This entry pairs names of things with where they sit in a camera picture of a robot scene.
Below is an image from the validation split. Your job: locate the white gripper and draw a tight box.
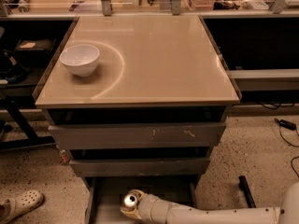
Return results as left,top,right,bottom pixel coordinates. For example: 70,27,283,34
121,189,168,224

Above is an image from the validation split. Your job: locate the orange soda can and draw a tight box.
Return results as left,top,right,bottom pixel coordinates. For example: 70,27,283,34
123,193,138,210

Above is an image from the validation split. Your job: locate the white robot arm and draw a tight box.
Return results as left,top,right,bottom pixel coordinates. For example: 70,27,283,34
121,182,299,224

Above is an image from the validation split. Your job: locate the grey open bottom drawer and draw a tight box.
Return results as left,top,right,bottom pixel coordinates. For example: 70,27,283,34
85,175,196,224

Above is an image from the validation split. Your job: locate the grey middle drawer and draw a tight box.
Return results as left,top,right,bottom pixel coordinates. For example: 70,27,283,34
70,158,210,177

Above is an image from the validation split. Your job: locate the grey top drawer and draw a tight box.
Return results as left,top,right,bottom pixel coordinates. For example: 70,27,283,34
49,122,226,149

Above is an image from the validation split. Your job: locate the grey drawer cabinet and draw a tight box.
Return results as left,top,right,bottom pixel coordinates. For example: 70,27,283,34
32,14,243,224

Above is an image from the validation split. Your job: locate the black metal floor bar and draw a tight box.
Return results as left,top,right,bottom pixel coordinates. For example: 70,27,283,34
238,175,256,208

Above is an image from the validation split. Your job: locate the white clog shoe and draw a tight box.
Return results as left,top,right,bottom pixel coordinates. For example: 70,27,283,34
0,189,44,224

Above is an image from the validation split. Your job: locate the white ceramic bowl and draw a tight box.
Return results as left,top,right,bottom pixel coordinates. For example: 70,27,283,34
59,44,100,77

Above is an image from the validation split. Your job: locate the black power adapter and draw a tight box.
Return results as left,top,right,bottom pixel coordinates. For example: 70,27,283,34
275,119,296,131

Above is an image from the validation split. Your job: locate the black case on shelf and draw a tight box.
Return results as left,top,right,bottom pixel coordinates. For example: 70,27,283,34
14,38,56,65

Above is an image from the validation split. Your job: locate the black table leg frame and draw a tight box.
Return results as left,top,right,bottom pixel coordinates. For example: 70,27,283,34
0,97,55,150

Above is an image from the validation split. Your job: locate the black floor cable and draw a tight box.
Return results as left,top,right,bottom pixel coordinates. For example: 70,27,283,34
278,126,299,179

